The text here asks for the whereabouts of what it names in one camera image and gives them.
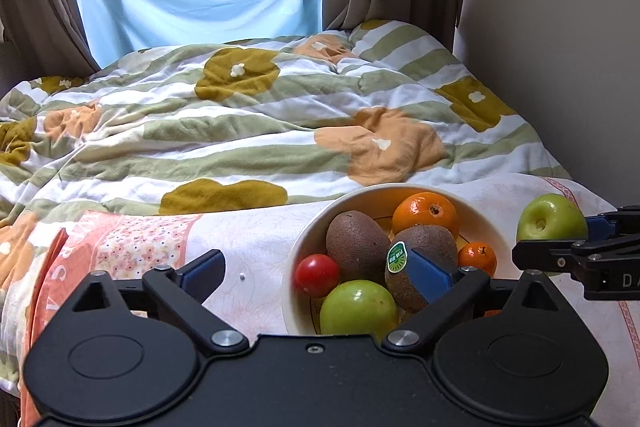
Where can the white cloth with pink border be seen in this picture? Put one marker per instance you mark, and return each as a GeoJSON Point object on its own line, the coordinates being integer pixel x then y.
{"type": "Point", "coordinates": [250, 232]}

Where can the duck print ceramic bowl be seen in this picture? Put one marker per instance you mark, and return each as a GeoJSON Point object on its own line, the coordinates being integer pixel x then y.
{"type": "Point", "coordinates": [380, 197]}

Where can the red tomato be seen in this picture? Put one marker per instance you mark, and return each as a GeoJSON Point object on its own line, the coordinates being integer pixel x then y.
{"type": "Point", "coordinates": [316, 276]}

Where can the small orange mandarin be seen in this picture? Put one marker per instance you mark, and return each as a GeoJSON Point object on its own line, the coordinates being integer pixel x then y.
{"type": "Point", "coordinates": [477, 257]}

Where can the brown kiwi with green sticker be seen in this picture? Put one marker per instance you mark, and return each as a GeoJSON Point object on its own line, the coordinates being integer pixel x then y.
{"type": "Point", "coordinates": [430, 239]}

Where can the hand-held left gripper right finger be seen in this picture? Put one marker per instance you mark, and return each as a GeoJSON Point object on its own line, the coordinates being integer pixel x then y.
{"type": "Point", "coordinates": [431, 278]}

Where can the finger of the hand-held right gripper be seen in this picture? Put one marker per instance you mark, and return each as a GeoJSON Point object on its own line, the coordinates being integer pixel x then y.
{"type": "Point", "coordinates": [545, 253]}
{"type": "Point", "coordinates": [605, 223]}

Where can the green apple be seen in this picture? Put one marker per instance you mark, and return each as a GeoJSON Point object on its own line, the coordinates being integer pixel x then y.
{"type": "Point", "coordinates": [547, 214]}
{"type": "Point", "coordinates": [357, 309]}

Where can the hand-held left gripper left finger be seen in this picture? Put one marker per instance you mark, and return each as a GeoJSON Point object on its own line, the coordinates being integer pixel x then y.
{"type": "Point", "coordinates": [205, 276]}

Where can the orange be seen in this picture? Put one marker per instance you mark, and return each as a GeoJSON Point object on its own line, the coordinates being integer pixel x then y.
{"type": "Point", "coordinates": [425, 212]}
{"type": "Point", "coordinates": [492, 313]}

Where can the floral striped blanket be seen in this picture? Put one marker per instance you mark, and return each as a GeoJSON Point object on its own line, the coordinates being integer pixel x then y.
{"type": "Point", "coordinates": [250, 132]}

